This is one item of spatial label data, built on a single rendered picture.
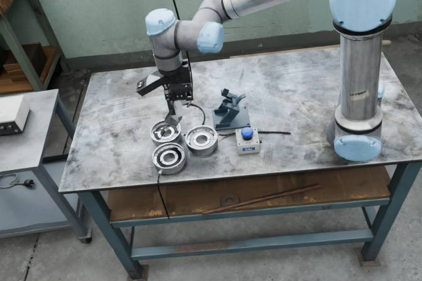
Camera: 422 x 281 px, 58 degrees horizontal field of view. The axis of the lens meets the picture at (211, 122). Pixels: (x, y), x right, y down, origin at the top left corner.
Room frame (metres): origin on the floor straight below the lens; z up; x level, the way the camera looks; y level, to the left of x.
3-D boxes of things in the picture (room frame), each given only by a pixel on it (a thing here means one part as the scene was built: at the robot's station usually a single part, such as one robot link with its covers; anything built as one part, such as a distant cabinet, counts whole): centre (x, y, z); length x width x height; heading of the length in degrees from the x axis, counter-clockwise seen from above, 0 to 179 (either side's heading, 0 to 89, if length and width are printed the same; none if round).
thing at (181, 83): (0.86, 0.08, 1.07); 0.09 x 0.08 x 0.12; 88
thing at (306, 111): (0.99, -0.11, 0.79); 1.20 x 0.60 x 0.02; 86
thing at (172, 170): (0.78, 0.15, 0.82); 0.10 x 0.10 x 0.04
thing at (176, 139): (0.89, 0.16, 0.82); 0.10 x 0.10 x 0.04
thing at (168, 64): (0.86, 0.09, 1.15); 0.08 x 0.08 x 0.05
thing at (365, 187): (0.99, -0.11, 0.40); 1.17 x 0.59 x 0.80; 86
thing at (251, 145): (0.80, -0.12, 0.82); 0.08 x 0.07 x 0.05; 86
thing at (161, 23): (0.86, 0.09, 1.23); 0.09 x 0.08 x 0.11; 68
